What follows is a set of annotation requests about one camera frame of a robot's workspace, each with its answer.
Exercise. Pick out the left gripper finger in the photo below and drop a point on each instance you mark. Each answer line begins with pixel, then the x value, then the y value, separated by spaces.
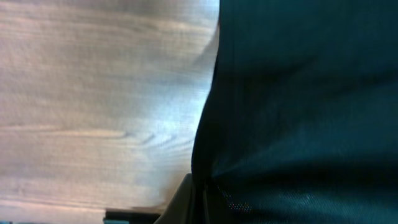
pixel 180 207

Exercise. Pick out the black shirt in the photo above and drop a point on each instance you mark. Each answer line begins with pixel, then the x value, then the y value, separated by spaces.
pixel 300 125

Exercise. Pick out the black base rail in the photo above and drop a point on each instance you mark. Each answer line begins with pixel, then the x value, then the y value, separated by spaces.
pixel 129 217

